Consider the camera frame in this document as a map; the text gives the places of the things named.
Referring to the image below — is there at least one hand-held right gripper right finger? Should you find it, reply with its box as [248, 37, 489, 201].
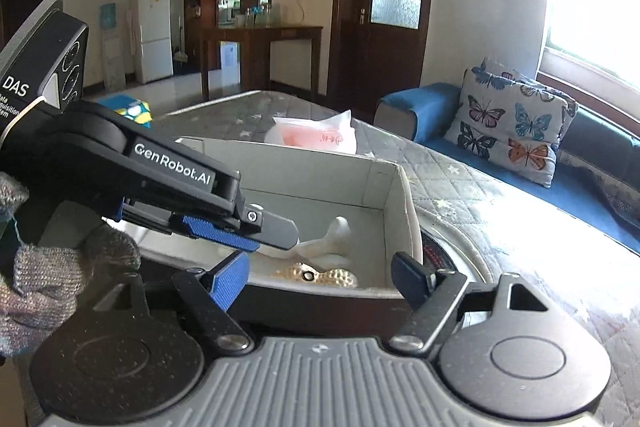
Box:
[389, 251, 538, 358]

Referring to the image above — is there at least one dark wooden door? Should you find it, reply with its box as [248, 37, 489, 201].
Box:
[0, 0, 61, 54]

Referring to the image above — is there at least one round black hotplate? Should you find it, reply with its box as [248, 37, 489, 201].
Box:
[419, 229, 493, 289]

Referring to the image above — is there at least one person's left hand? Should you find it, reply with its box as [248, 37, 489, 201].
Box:
[0, 172, 142, 360]

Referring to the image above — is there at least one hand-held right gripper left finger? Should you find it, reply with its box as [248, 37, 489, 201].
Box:
[120, 251, 253, 353]

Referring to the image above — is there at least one blue sofa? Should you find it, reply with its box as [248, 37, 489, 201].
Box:
[375, 82, 640, 255]

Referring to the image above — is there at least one water dispenser with blue bottle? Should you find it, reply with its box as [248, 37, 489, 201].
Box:
[100, 3, 127, 90]

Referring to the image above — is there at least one blue spotted tissue box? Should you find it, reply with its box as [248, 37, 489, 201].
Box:
[97, 94, 152, 128]

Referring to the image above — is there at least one wooden door with frosted glass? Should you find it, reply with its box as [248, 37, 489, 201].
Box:
[335, 0, 437, 100]

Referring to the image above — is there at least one butterfly print pillow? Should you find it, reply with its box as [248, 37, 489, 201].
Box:
[444, 68, 571, 188]
[482, 57, 581, 142]

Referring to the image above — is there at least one white fridge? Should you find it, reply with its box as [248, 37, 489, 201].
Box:
[136, 0, 174, 84]

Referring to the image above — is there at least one cardboard box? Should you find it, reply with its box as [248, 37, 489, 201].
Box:
[45, 136, 426, 338]

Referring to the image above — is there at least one pink plastic bag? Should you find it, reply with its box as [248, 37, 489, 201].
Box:
[264, 109, 359, 156]

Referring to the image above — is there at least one gold peanut toy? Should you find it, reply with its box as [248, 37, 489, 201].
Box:
[272, 262, 359, 291]

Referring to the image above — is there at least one wooden console table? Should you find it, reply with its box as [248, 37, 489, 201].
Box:
[199, 25, 324, 102]

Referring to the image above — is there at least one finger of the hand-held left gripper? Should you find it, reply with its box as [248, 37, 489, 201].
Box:
[125, 134, 301, 253]
[105, 197, 191, 235]

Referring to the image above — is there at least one white bone toy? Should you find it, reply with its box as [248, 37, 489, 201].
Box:
[294, 217, 354, 260]

